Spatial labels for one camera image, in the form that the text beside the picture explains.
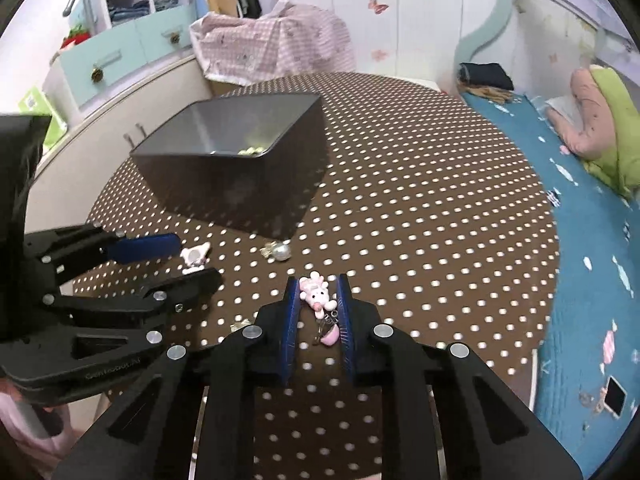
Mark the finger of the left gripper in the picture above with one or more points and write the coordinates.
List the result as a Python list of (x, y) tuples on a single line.
[(128, 250), (183, 292)]

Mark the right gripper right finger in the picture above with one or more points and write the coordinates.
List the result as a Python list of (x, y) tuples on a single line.
[(344, 314)]

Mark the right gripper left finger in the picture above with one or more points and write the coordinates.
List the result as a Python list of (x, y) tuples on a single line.
[(288, 335)]

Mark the pink bow hair clip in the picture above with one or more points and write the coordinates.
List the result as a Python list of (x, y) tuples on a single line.
[(328, 329)]

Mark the pink kitty charm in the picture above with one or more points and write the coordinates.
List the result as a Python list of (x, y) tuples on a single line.
[(314, 290)]

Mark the white cat charm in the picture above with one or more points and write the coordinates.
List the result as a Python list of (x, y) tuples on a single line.
[(194, 258)]

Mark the pearl earring with gold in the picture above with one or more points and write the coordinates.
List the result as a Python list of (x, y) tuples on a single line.
[(276, 250)]

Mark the person's left hand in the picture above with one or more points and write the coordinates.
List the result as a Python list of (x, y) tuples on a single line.
[(44, 434)]

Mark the brown polka dot tablecloth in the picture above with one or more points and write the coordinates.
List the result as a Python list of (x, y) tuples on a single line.
[(435, 217)]

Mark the dark metal storage box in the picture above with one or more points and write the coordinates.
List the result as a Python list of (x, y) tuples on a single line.
[(251, 163)]

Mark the green package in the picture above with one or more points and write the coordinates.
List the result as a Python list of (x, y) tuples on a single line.
[(35, 102)]

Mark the teal drawer unit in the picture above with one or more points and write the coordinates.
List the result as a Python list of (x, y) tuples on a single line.
[(97, 63)]

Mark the teal bed sheet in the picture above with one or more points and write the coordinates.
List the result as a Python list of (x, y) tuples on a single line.
[(594, 323)]

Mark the pink checkered cloth cover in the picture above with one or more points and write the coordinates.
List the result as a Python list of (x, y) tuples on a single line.
[(294, 38)]

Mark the folded dark clothes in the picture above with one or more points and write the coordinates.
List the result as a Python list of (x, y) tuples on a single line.
[(485, 75)]

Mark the pink and green pillow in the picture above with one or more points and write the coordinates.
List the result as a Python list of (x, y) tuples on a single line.
[(607, 141)]

